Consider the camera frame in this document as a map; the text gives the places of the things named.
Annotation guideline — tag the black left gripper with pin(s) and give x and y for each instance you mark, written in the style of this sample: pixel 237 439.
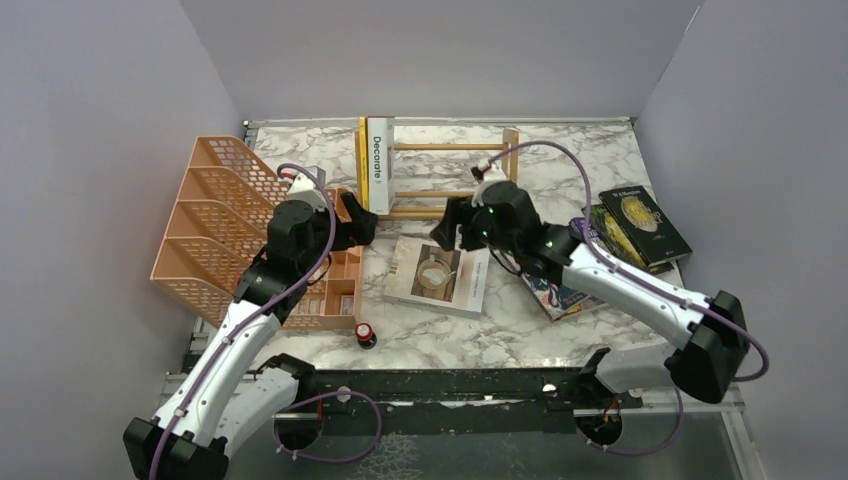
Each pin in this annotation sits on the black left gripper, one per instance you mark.
pixel 358 232

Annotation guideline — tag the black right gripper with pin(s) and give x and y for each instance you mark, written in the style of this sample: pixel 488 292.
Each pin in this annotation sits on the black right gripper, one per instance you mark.
pixel 445 231

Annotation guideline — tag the Afternoon tea coffee cover book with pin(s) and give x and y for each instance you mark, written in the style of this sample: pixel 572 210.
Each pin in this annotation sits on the Afternoon tea coffee cover book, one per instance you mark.
pixel 424 275

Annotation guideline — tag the white Furniture Decorate book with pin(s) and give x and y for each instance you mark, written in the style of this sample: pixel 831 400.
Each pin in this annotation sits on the white Furniture Decorate book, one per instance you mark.
pixel 380 154

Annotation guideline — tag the floral Little Women book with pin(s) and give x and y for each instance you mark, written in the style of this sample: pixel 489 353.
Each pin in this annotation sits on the floral Little Women book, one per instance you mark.
pixel 560 302

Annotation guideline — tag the purple 52-Storey Treehouse book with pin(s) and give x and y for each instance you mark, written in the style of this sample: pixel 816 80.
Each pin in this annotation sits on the purple 52-Storey Treehouse book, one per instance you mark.
pixel 585 231

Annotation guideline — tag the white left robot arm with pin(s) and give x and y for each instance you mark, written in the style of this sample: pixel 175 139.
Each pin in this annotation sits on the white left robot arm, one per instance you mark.
pixel 197 431

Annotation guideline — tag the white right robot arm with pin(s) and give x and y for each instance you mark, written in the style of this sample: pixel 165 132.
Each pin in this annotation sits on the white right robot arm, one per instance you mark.
pixel 704 344

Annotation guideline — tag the wooden book rack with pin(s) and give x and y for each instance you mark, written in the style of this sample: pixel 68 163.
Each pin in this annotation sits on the wooden book rack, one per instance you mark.
pixel 432 173

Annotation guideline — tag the thin yellow book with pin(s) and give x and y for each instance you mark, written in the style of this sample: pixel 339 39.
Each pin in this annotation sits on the thin yellow book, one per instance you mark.
pixel 362 162

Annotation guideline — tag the red capped small bottle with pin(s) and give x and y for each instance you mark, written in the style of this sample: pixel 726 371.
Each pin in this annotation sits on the red capped small bottle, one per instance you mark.
pixel 365 335

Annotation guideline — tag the orange plastic file organizer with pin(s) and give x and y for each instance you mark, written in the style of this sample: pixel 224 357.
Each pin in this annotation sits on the orange plastic file organizer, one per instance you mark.
pixel 217 225

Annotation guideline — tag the green Alice Wonderland book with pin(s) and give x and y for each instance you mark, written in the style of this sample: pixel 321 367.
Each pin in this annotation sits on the green Alice Wonderland book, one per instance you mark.
pixel 608 234

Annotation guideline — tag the black Moon and Sixpence book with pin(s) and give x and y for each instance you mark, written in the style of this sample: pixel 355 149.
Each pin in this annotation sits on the black Moon and Sixpence book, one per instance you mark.
pixel 645 225

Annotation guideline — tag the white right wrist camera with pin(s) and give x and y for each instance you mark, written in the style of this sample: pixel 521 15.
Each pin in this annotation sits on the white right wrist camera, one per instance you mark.
pixel 486 174

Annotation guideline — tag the black metal base rail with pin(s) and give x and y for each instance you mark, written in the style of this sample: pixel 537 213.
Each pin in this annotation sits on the black metal base rail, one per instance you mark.
pixel 444 402

